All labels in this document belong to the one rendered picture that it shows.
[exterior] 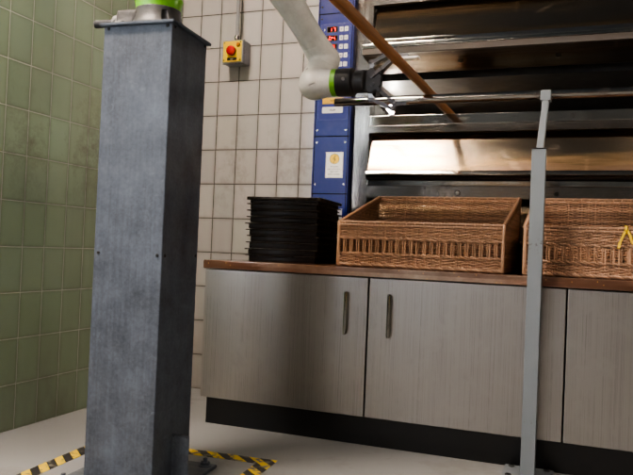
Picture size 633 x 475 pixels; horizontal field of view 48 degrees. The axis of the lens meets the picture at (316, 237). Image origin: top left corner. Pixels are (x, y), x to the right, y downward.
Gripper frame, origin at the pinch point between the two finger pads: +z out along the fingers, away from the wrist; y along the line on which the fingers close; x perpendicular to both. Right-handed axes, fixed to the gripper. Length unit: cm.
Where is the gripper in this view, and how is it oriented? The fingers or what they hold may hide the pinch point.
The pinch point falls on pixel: (414, 78)
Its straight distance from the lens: 234.8
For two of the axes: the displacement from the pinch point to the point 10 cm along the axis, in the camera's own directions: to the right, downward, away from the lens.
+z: 9.3, 0.3, -3.6
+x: -3.6, -0.3, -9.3
